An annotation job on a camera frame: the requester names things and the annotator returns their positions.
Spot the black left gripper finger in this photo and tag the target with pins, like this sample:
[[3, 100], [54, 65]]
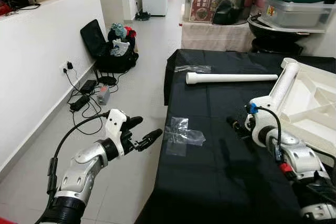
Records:
[[134, 122], [149, 139]]

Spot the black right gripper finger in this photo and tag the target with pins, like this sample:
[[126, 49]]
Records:
[[235, 124]]

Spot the white plastic table leg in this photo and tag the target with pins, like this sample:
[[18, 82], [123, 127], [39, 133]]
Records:
[[231, 77], [283, 85]]

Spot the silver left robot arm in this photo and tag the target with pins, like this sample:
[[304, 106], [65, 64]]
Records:
[[79, 174]]

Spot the clear tape cross patch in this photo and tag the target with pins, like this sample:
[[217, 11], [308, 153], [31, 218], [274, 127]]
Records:
[[181, 136]]

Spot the grey box device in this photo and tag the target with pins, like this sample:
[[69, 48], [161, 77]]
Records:
[[103, 95]]

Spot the black power adapter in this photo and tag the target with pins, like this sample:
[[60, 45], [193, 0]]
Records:
[[80, 103], [87, 86]]

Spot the black tablecloth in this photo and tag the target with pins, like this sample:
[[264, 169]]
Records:
[[220, 182]]

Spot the white plastic wrapper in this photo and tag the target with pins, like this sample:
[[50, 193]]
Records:
[[121, 48]]

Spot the red cloth item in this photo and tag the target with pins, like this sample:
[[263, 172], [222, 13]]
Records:
[[131, 32]]

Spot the black wok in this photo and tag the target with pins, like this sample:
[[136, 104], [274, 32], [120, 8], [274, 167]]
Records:
[[275, 38]]

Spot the small black floor item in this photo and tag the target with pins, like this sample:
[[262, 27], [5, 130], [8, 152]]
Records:
[[143, 16]]

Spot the black plastic bag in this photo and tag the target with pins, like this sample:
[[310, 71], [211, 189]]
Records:
[[231, 6]]

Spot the clear plastic storage container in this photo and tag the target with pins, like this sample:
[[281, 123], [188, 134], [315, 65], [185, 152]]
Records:
[[296, 15]]

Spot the red floor object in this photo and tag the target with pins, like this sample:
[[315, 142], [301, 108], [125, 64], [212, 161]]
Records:
[[5, 221]]

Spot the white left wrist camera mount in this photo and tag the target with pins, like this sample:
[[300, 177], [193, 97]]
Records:
[[115, 127]]

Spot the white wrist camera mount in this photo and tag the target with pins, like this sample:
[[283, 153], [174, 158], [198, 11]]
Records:
[[262, 108], [115, 127]]

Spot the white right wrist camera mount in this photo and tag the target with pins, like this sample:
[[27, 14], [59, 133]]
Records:
[[262, 108]]

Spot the black wall plug charger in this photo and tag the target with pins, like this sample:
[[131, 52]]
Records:
[[70, 66]]

